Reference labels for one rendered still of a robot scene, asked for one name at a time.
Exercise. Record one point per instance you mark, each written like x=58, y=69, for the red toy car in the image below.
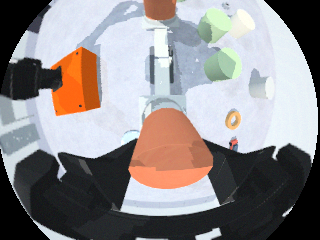
x=233, y=144

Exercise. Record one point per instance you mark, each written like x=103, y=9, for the orange ring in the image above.
x=228, y=120

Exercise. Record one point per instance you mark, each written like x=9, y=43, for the orange cylinder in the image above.
x=169, y=152
x=160, y=9

